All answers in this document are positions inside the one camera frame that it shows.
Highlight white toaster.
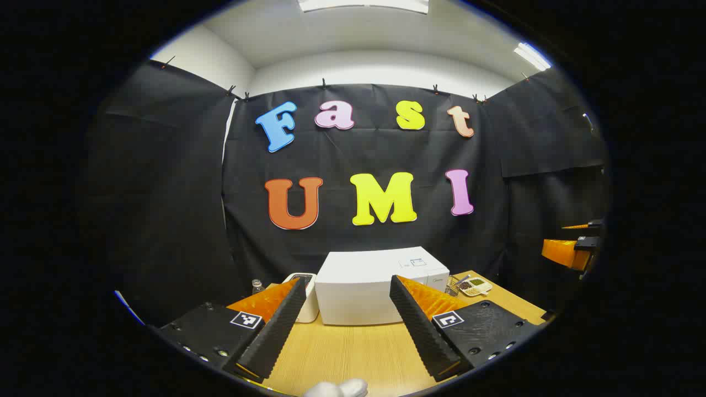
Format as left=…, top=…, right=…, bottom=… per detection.
left=282, top=272, right=320, bottom=324

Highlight long ceiling light panel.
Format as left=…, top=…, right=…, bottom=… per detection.
left=297, top=0, right=430, bottom=14

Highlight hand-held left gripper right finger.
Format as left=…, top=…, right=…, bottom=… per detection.
left=389, top=275, right=544, bottom=382

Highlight black backdrop cloth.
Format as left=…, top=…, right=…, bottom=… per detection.
left=83, top=60, right=610, bottom=326

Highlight small ceiling light panel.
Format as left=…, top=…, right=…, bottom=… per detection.
left=513, top=42, right=552, bottom=72

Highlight white divided spice dish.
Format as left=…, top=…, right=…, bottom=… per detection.
left=459, top=277, right=493, bottom=297

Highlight white microwave oven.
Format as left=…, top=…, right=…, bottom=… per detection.
left=314, top=246, right=451, bottom=326

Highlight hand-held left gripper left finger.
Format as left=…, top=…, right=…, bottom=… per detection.
left=159, top=277, right=307, bottom=382

